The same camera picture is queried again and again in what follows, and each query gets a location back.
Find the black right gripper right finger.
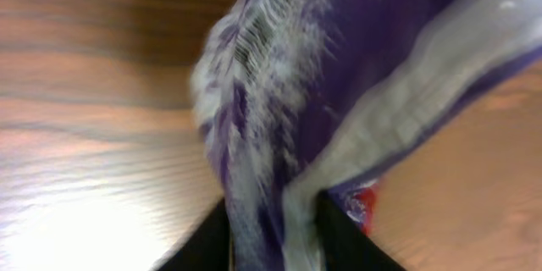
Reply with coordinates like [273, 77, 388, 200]
[315, 192, 406, 271]

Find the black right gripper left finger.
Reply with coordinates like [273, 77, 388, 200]
[157, 199, 230, 271]

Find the purple snack package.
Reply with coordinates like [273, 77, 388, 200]
[191, 0, 541, 270]

